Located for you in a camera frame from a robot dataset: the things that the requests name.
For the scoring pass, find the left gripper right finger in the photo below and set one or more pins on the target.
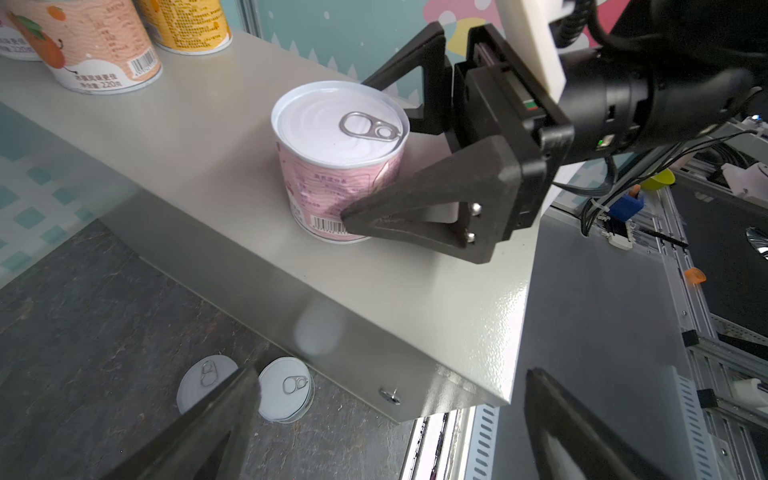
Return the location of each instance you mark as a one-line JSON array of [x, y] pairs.
[[570, 442]]

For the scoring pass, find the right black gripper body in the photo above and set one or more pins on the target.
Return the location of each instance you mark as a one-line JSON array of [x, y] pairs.
[[494, 93]]

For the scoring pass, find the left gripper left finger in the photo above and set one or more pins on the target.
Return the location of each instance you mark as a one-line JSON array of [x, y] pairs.
[[209, 441]]

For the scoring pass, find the pink front can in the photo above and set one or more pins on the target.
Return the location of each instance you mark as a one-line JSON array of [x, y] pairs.
[[337, 142]]

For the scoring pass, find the yellow label can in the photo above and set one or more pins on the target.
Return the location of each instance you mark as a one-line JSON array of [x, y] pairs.
[[186, 27]]

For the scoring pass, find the pink label can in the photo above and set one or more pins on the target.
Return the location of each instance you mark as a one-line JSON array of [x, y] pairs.
[[13, 45]]

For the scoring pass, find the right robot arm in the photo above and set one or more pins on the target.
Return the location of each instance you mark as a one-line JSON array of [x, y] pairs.
[[668, 72]]

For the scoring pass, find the beige metal cabinet counter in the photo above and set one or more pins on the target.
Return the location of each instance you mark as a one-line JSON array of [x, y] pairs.
[[185, 171]]

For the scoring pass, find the green label can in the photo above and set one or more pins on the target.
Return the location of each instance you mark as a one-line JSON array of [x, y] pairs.
[[202, 378]]

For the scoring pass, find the can beside cabinet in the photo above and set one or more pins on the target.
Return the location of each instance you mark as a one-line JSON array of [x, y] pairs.
[[286, 390]]

